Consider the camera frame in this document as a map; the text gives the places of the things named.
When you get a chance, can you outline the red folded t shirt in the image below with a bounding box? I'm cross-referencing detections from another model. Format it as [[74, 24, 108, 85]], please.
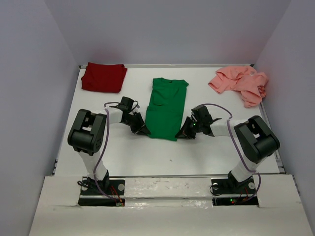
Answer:
[[81, 62, 127, 93]]

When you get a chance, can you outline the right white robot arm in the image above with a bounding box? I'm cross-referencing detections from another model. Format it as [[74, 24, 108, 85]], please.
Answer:
[[175, 104, 280, 196]]

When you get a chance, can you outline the pink crumpled t shirt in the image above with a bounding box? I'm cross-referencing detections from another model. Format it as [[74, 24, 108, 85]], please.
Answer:
[[208, 66, 269, 108]]

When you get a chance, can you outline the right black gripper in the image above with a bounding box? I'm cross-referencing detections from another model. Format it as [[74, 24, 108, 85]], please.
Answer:
[[176, 116, 202, 139]]

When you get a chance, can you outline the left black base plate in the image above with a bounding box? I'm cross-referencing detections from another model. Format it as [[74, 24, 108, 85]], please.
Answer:
[[77, 177, 125, 207]]

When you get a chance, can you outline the green t shirt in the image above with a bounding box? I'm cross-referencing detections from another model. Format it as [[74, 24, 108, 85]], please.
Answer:
[[145, 78, 189, 141]]

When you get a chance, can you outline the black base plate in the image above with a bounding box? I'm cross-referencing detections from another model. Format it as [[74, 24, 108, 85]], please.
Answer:
[[77, 177, 125, 207], [209, 177, 258, 207]]

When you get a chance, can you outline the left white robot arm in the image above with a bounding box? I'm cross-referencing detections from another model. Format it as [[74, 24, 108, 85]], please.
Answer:
[[67, 96, 151, 197]]

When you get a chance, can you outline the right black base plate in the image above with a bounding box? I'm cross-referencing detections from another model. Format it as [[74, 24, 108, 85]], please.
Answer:
[[209, 177, 258, 207]]

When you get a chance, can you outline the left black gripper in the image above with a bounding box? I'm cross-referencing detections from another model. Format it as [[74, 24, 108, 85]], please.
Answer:
[[122, 113, 150, 136]]

